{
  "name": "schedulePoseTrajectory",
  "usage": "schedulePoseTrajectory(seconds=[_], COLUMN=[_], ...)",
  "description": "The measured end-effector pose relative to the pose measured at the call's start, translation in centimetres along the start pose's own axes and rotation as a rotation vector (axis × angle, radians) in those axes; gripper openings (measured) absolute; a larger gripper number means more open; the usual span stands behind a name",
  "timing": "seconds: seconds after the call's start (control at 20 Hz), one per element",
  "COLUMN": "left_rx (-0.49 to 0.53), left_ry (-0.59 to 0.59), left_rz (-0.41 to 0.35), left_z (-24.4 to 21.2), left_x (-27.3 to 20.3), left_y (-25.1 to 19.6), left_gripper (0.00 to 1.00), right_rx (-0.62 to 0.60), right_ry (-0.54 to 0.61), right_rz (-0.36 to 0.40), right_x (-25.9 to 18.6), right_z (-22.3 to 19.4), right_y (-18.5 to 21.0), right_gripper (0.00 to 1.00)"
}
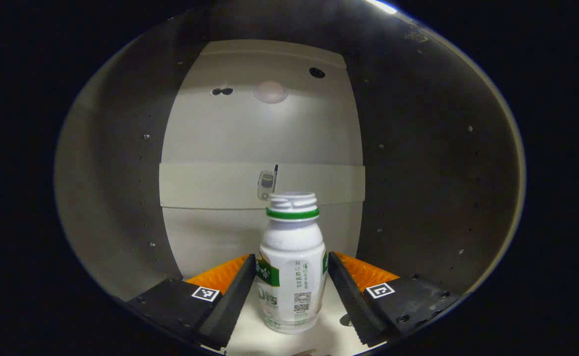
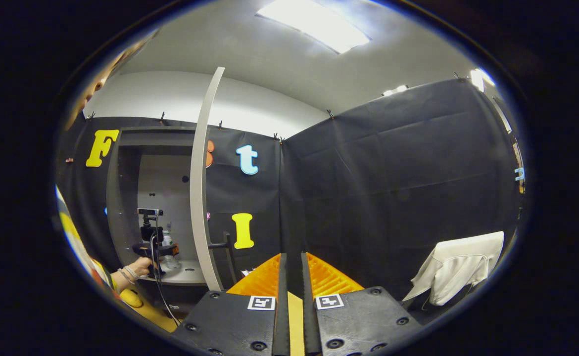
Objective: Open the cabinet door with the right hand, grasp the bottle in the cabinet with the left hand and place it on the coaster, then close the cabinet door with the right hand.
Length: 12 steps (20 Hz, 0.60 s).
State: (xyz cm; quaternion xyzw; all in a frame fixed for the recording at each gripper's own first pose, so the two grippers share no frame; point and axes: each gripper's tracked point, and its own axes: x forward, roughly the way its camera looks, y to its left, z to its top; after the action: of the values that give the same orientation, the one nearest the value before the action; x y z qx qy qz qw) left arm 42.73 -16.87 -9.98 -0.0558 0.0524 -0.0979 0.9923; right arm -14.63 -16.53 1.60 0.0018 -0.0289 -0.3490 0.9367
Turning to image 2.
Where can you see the yellow lumpy object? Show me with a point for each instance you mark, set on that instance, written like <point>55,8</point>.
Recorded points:
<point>131,298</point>

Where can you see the clear plastic bottle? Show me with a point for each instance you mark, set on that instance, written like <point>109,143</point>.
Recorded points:
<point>167,241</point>

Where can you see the long ceiling light panel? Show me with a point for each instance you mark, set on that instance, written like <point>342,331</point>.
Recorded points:
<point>314,24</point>

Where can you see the person's head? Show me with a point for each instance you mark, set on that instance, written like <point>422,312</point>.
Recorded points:
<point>91,91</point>

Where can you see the light grey cabinet door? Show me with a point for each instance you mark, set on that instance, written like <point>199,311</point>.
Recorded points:
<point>200,173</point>

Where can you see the small ceiling light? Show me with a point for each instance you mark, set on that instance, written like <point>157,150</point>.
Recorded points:
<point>480,79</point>

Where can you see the black backdrop cloth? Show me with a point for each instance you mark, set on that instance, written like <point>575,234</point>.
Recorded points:
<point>368,198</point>

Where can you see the person's striped clothing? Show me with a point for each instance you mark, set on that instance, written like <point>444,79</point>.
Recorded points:
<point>79,247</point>

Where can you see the dark grey cabinet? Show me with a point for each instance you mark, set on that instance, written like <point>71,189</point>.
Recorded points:
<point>126,198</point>

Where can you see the light grey cabinet shelf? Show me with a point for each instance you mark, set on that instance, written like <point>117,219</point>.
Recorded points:
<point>185,274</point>

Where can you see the white jacket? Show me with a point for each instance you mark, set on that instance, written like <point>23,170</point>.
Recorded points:
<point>458,267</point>

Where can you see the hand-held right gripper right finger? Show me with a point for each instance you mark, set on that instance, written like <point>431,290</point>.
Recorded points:
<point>363,321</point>

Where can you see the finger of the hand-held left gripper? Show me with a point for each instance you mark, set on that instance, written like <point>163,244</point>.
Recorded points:
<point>169,250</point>

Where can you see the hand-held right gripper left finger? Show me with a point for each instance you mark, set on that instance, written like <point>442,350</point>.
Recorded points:
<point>230,321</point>

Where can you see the white card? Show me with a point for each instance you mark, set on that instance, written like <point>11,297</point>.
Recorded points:
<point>246,272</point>

